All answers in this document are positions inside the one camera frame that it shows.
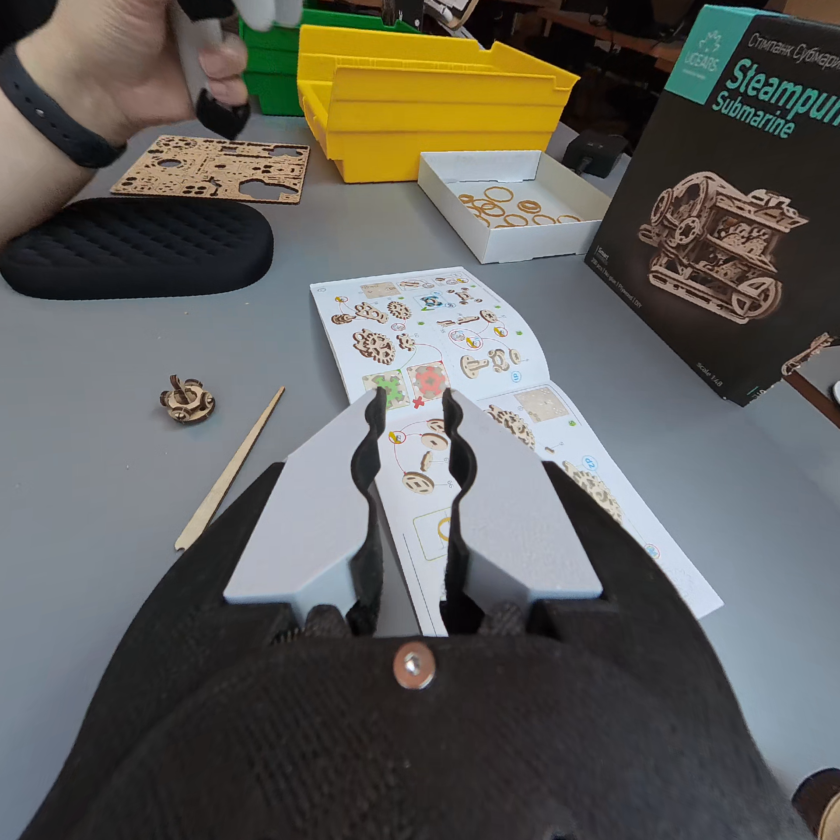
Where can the nested yellow storage bins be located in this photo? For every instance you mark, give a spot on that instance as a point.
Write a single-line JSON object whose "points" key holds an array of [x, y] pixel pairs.
{"points": [[426, 124]]}

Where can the small wooden gear assembly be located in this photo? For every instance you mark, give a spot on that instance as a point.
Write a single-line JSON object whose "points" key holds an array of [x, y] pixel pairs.
{"points": [[187, 400]]}

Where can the dark puzzle kit box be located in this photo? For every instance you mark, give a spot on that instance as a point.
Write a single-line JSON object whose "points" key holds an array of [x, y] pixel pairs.
{"points": [[722, 229]]}

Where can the white cardboard tray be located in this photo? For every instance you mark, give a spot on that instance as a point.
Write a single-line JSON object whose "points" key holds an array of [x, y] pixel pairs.
{"points": [[518, 246]]}

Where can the thin wooden stick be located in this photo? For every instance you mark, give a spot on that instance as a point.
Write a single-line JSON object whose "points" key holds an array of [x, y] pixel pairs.
{"points": [[229, 469]]}

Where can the illustrated instruction booklet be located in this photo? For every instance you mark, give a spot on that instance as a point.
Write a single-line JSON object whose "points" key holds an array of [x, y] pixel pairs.
{"points": [[472, 328]]}

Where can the person's left hand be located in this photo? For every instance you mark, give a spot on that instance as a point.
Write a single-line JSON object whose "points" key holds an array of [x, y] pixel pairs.
{"points": [[111, 65]]}

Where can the pile of rubber rings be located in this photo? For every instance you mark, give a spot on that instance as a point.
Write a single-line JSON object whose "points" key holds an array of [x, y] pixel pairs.
{"points": [[505, 203]]}

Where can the wooden puzzle parts sheet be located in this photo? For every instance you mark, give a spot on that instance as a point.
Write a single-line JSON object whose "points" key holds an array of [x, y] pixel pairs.
{"points": [[197, 167]]}

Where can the black wrist rest pad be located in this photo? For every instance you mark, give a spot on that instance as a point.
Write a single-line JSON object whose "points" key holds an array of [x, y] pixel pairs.
{"points": [[131, 249]]}

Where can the grey desk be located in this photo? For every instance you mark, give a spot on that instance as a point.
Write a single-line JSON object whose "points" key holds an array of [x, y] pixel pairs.
{"points": [[98, 459]]}

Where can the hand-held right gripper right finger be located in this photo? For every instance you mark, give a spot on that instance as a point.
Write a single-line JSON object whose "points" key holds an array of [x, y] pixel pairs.
{"points": [[518, 525]]}

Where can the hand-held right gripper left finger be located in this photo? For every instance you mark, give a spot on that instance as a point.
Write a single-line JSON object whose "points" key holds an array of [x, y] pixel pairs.
{"points": [[308, 525]]}

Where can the green storage bin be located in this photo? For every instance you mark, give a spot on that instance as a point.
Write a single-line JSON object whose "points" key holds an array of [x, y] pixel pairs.
{"points": [[269, 72]]}

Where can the black wristband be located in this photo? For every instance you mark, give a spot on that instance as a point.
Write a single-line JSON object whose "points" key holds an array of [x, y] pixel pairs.
{"points": [[59, 124]]}

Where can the black power adapter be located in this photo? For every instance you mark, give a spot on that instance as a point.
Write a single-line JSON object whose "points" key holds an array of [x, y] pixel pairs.
{"points": [[597, 154]]}

